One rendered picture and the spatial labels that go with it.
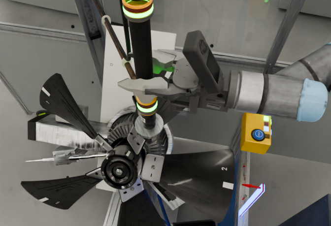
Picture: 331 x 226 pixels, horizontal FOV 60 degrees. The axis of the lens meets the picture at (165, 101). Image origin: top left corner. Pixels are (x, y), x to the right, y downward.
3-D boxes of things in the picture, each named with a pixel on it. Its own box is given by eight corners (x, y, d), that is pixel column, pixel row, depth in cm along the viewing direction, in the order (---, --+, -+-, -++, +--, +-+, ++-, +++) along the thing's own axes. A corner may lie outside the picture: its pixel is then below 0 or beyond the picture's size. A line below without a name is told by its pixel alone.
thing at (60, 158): (58, 162, 108) (55, 152, 107) (73, 161, 107) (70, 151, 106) (55, 165, 105) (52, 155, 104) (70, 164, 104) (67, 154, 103)
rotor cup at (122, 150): (105, 138, 99) (89, 154, 87) (145, 133, 96) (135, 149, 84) (114, 176, 102) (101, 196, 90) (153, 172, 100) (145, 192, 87)
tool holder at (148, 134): (128, 113, 72) (123, 90, 64) (153, 104, 74) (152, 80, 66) (141, 143, 68) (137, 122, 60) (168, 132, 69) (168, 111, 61)
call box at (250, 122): (241, 119, 128) (246, 106, 119) (263, 123, 127) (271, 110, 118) (239, 151, 119) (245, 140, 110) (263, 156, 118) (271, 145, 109)
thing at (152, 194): (144, 193, 121) (141, 178, 119) (158, 192, 120) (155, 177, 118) (140, 204, 113) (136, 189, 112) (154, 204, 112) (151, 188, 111)
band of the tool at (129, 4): (120, 9, 43) (117, -8, 41) (147, 2, 44) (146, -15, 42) (130, 27, 41) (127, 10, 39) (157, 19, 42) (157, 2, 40)
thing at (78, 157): (114, 155, 103) (27, 162, 110) (113, 150, 103) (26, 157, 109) (112, 158, 101) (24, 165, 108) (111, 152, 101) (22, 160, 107)
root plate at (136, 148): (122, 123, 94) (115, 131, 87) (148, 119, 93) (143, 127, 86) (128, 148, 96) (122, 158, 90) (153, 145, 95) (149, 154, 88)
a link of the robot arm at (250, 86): (263, 98, 47) (263, 62, 52) (235, 93, 48) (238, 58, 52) (252, 121, 54) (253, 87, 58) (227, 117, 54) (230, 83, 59)
